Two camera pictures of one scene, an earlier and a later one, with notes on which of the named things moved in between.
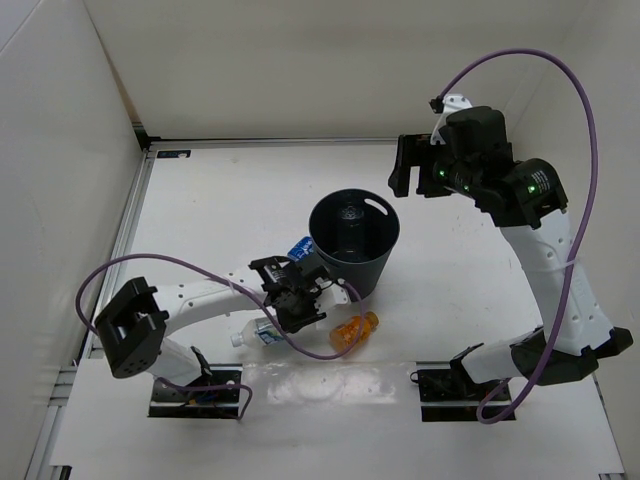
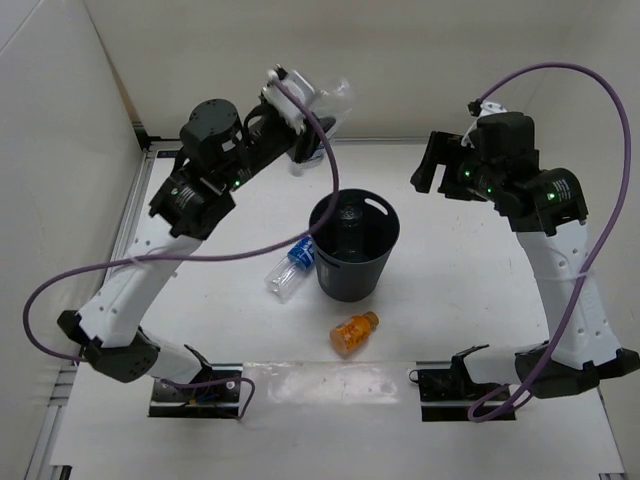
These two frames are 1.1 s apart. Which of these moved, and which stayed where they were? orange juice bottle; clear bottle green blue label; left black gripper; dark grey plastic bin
Moved: clear bottle green blue label; left black gripper
Stayed: dark grey plastic bin; orange juice bottle
